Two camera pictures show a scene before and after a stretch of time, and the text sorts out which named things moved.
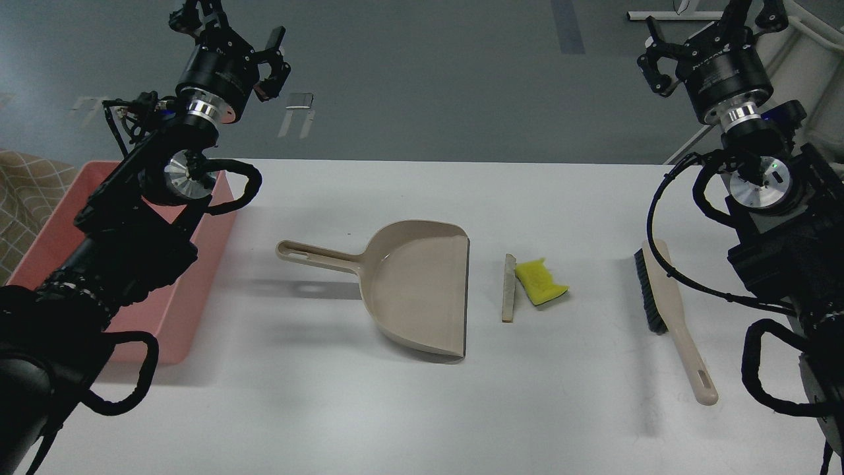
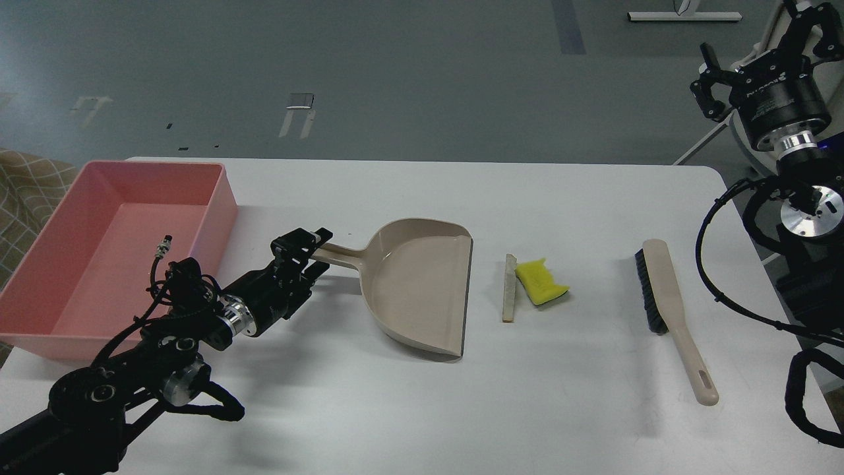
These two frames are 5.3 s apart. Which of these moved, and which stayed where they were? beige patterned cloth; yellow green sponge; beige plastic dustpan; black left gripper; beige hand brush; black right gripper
Moved: black left gripper; black right gripper
Stayed: beige plastic dustpan; yellow green sponge; beige hand brush; beige patterned cloth
